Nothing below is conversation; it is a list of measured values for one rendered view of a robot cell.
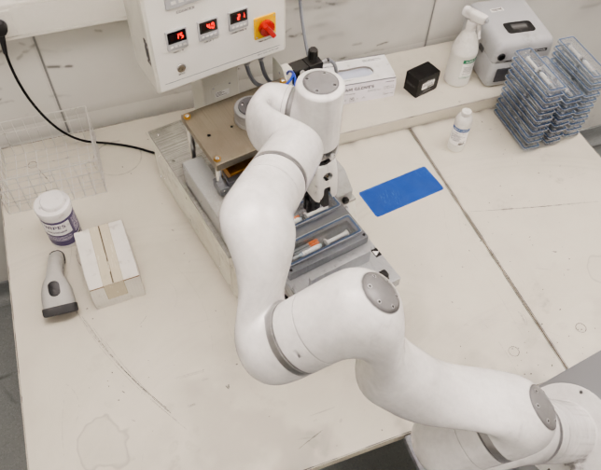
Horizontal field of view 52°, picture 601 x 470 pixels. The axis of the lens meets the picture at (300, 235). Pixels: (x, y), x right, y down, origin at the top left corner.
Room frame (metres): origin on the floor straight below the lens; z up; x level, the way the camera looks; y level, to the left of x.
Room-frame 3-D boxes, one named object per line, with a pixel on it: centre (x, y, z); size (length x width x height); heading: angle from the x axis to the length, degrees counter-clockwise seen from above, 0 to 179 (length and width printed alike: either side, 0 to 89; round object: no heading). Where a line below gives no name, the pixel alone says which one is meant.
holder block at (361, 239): (0.82, -0.02, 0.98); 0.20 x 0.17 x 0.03; 123
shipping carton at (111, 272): (0.83, 0.47, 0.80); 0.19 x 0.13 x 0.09; 22
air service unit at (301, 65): (1.27, 0.01, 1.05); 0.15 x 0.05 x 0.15; 123
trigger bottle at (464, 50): (1.60, -0.48, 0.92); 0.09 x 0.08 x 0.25; 48
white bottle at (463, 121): (1.34, -0.45, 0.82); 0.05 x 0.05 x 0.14
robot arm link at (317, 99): (0.82, -0.02, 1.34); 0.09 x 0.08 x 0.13; 76
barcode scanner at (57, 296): (0.78, 0.59, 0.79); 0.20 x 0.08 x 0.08; 22
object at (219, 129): (1.08, 0.12, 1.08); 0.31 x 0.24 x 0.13; 123
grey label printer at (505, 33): (1.70, -0.62, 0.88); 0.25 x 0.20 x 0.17; 16
